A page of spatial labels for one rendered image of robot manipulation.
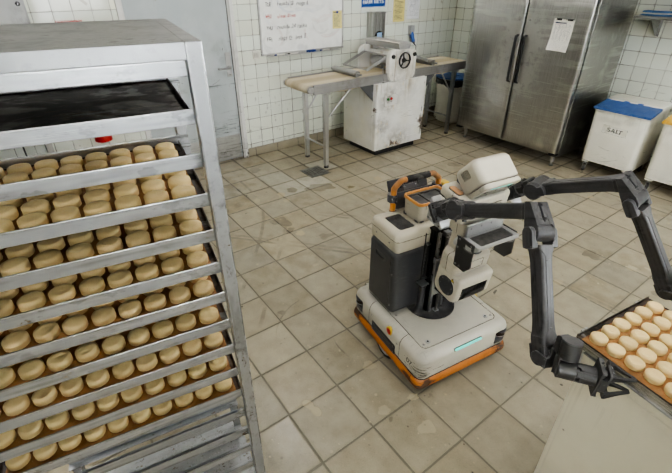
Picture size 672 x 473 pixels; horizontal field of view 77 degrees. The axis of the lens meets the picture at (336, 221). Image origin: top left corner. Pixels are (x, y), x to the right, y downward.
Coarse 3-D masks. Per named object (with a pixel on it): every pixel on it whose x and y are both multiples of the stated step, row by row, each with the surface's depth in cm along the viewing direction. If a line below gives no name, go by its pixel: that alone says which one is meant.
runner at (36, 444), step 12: (228, 372) 117; (192, 384) 113; (204, 384) 115; (156, 396) 109; (168, 396) 111; (132, 408) 107; (144, 408) 109; (96, 420) 104; (108, 420) 106; (60, 432) 101; (72, 432) 102; (24, 444) 98; (36, 444) 99; (48, 444) 101; (0, 456) 97; (12, 456) 98
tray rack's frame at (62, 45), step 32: (0, 32) 84; (32, 32) 84; (64, 32) 84; (96, 32) 84; (128, 32) 84; (160, 32) 84; (0, 64) 63; (32, 64) 65; (64, 64) 66; (96, 64) 68; (224, 448) 183
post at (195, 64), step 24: (192, 48) 73; (192, 72) 75; (192, 96) 78; (216, 144) 83; (216, 168) 85; (216, 192) 88; (216, 216) 90; (216, 240) 94; (240, 312) 105; (240, 336) 109; (240, 360) 112; (240, 384) 120
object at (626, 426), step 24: (576, 384) 145; (624, 384) 129; (576, 408) 147; (600, 408) 139; (624, 408) 131; (648, 408) 124; (552, 432) 160; (576, 432) 150; (600, 432) 141; (624, 432) 133; (648, 432) 126; (552, 456) 163; (576, 456) 152; (600, 456) 143; (624, 456) 135; (648, 456) 127
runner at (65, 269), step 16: (176, 240) 92; (192, 240) 93; (208, 240) 95; (96, 256) 86; (112, 256) 87; (128, 256) 89; (144, 256) 90; (32, 272) 81; (48, 272) 83; (64, 272) 84; (80, 272) 86; (0, 288) 80
